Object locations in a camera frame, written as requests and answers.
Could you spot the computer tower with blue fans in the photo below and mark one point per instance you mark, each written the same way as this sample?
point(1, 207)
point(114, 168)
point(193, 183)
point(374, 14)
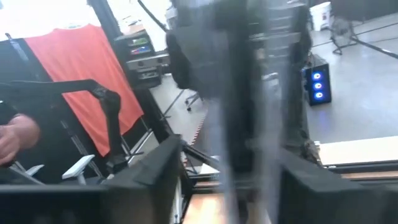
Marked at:
point(325, 68)

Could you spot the person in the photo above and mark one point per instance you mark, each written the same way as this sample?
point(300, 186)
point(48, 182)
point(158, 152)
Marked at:
point(81, 77)

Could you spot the person's hand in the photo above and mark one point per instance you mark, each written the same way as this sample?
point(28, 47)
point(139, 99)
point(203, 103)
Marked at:
point(18, 137)

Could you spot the black office chair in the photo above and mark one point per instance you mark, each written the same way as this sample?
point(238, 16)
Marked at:
point(183, 62)

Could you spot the white bucket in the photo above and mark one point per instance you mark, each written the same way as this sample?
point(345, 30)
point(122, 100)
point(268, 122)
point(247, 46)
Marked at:
point(320, 17)

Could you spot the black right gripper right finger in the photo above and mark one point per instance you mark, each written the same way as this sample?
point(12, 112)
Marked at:
point(311, 196)

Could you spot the black rig post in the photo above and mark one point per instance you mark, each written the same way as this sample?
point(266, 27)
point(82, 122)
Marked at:
point(105, 18)

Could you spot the black equipment shelf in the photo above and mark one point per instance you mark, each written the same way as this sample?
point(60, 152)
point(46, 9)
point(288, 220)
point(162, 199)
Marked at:
point(146, 77)

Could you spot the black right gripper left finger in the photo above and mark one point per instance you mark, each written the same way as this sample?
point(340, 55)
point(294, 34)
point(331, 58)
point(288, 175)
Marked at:
point(161, 168)

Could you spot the black fan on stand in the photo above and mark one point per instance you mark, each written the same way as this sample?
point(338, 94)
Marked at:
point(342, 31)

